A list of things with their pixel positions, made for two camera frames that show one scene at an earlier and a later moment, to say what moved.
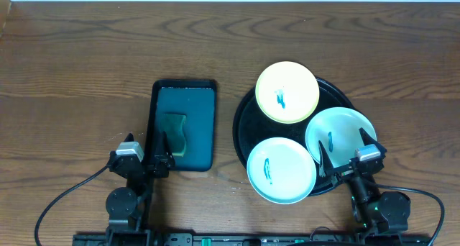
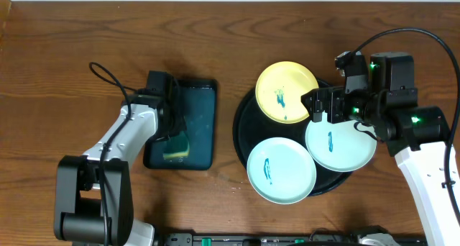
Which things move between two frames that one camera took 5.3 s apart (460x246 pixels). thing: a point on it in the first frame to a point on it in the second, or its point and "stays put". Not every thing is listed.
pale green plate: (338, 129) stays put
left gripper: (144, 163) to (174, 117)
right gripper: (343, 172) to (335, 96)
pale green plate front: (281, 170) stays put
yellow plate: (287, 92) stays put
